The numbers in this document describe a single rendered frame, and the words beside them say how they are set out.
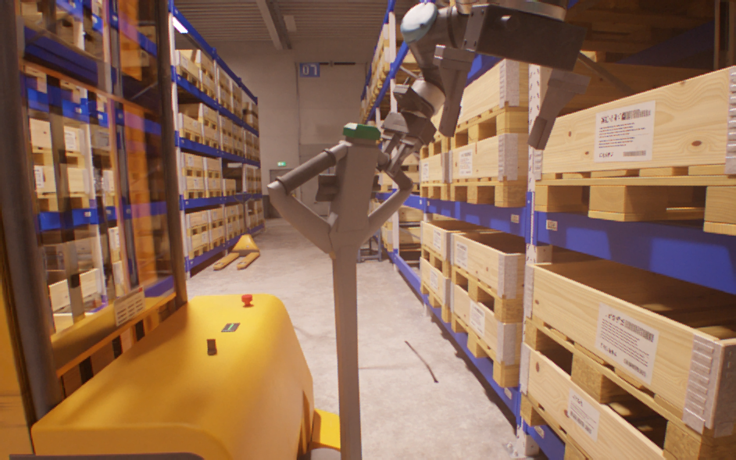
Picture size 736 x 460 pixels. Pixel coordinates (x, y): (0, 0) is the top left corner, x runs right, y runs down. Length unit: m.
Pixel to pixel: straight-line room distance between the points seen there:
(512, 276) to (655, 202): 0.79
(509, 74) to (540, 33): 1.36
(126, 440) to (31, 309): 0.30
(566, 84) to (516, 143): 1.27
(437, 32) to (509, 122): 1.00
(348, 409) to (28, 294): 0.72
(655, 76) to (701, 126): 1.27
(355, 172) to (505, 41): 0.44
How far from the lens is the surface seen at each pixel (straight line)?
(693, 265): 1.13
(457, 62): 0.46
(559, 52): 0.51
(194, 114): 6.84
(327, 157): 0.75
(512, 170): 1.78
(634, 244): 1.25
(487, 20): 0.46
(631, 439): 1.29
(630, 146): 1.18
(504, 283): 1.81
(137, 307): 1.21
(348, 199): 0.81
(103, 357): 1.47
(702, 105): 1.06
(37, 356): 0.90
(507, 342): 1.92
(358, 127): 0.78
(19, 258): 0.86
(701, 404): 1.09
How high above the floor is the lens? 1.29
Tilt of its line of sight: 7 degrees down
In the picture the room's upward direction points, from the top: 1 degrees counter-clockwise
